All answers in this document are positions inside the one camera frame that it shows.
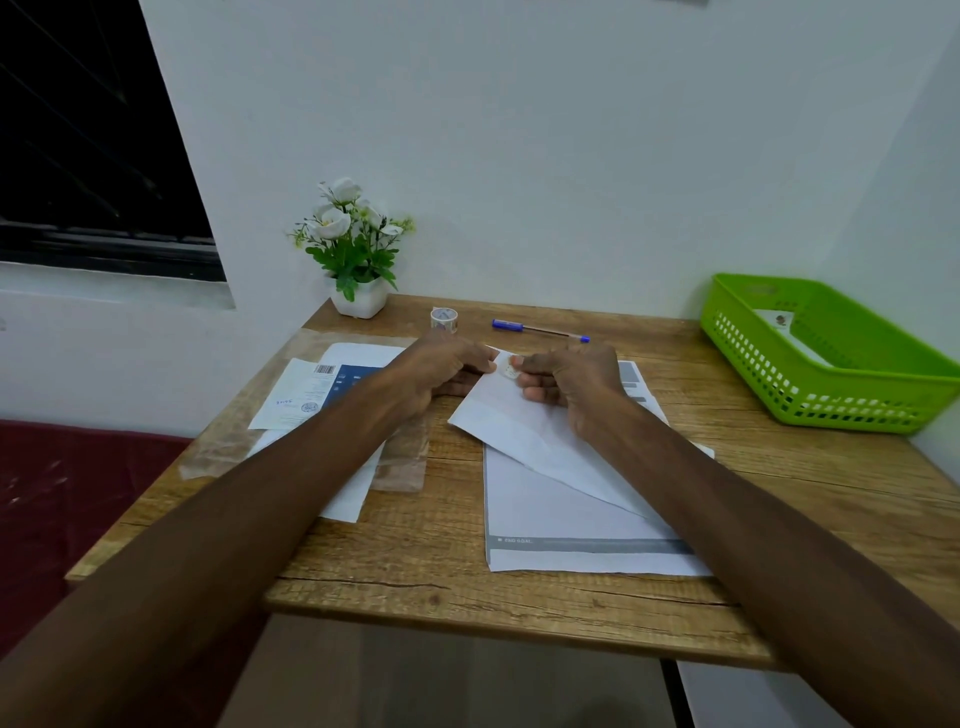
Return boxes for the person's right hand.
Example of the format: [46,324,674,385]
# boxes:
[510,342,633,442]

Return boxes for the person's left hand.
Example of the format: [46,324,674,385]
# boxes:
[378,330,500,427]

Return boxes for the white paper envelope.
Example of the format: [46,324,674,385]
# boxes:
[448,346,715,526]

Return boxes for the person's left forearm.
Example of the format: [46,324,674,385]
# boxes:
[0,361,430,728]

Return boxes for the person's right forearm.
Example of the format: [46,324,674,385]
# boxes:
[577,396,960,728]

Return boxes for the blue ballpoint pen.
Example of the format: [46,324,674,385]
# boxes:
[492,318,591,345]

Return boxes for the white grey-striped mailer bag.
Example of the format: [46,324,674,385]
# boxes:
[482,360,714,579]

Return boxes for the white-flowered plant in white pot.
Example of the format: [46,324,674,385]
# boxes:
[287,177,416,320]

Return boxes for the white paper sheet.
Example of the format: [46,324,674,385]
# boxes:
[247,343,407,525]

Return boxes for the white slip with blue print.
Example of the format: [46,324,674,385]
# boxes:
[249,358,380,432]

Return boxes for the white paper with dark print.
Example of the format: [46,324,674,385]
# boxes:
[753,309,835,369]

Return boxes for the clear plastic sleeve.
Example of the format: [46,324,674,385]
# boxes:
[178,327,433,495]

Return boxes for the green plastic basket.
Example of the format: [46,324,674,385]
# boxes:
[700,273,960,435]

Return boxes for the black table leg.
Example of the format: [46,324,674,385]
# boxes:
[660,658,696,728]

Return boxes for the dark red mat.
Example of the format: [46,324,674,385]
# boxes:
[0,420,270,728]

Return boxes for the dark window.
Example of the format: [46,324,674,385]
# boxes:
[0,0,228,284]

